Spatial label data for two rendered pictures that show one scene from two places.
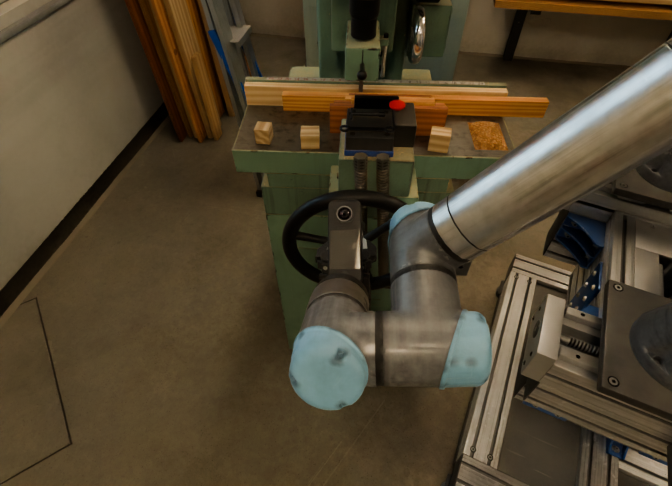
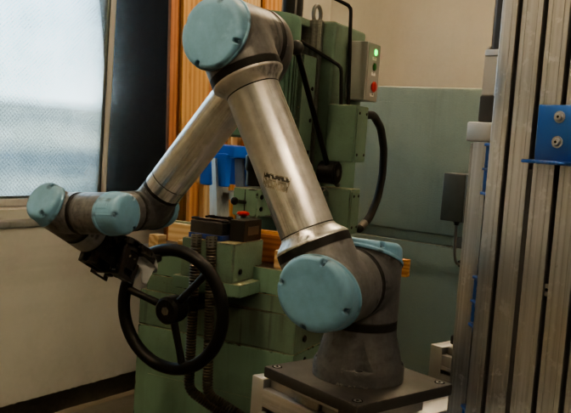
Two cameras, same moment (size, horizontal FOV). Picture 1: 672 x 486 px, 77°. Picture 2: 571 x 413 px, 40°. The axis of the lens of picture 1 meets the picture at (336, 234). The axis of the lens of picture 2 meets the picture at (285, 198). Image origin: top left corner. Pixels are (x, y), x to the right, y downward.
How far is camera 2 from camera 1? 1.35 m
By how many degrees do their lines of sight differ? 48
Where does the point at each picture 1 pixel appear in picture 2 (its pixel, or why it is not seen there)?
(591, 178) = (195, 130)
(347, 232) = not seen: hidden behind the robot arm
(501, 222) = (166, 161)
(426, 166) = (268, 280)
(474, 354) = (111, 196)
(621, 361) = (299, 364)
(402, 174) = (226, 257)
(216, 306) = not seen: outside the picture
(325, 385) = (39, 200)
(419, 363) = (86, 200)
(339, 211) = not seen: hidden behind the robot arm
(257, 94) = (177, 231)
